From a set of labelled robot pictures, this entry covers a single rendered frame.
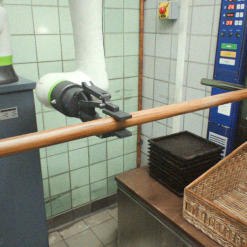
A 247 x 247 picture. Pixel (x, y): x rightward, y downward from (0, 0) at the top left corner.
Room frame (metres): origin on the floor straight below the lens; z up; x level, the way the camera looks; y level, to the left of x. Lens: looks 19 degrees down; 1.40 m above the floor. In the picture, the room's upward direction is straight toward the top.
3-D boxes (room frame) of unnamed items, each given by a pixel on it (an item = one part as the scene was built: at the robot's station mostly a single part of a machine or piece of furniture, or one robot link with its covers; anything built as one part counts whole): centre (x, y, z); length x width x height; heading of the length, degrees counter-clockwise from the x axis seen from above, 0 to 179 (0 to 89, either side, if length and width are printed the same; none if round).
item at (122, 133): (0.57, 0.01, 1.18); 0.07 x 0.03 x 0.01; 34
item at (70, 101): (0.70, 0.10, 1.20); 0.09 x 0.07 x 0.08; 34
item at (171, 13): (1.86, -0.28, 1.46); 0.10 x 0.07 x 0.10; 34
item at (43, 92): (0.85, 0.19, 1.20); 0.14 x 0.13 x 0.11; 34
